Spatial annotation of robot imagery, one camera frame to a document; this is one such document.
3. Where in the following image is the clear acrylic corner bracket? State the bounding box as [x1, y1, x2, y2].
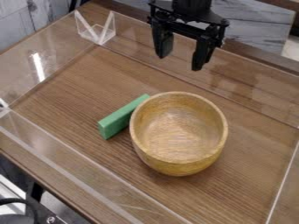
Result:
[74, 10, 117, 46]

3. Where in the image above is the black cable under table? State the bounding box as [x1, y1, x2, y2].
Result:
[0, 198, 40, 224]

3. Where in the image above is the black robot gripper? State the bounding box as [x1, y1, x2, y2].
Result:
[149, 0, 230, 71]

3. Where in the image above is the brown wooden bowl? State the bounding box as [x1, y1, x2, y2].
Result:
[130, 91, 230, 177]

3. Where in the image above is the black table leg frame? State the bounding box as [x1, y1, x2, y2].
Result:
[26, 182, 67, 224]

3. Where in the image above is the green rectangular block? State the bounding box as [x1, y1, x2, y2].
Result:
[98, 94, 150, 140]

